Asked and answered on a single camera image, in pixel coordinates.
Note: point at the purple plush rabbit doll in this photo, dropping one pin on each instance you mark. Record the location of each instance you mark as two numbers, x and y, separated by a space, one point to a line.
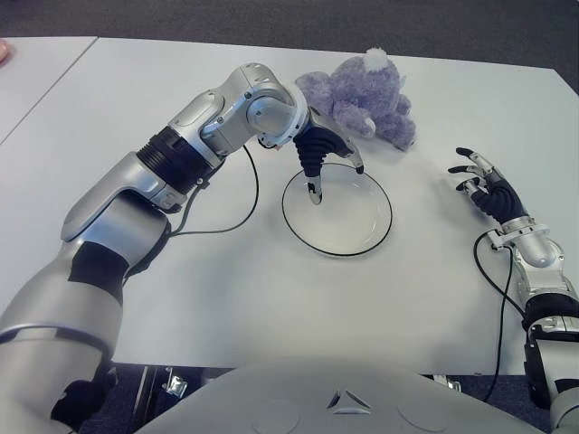
362 86

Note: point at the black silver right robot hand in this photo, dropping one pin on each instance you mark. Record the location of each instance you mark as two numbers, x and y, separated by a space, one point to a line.
497 194

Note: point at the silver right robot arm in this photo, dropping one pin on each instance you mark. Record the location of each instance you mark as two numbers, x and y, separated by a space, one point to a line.
538 248

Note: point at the metal table bracket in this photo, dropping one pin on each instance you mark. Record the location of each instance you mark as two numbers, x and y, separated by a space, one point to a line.
176 388
448 382

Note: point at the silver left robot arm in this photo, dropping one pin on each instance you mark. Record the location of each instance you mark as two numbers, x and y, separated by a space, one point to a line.
135 181

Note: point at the pink object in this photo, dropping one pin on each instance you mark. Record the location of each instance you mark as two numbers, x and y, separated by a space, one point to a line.
2 50

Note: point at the grey robot torso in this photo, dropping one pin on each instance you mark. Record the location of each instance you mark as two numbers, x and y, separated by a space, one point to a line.
289 398

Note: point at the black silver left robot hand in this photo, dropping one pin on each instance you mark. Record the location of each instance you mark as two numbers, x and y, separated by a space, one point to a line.
316 144

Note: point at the white plate black rim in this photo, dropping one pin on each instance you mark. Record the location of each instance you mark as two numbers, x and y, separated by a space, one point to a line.
344 217

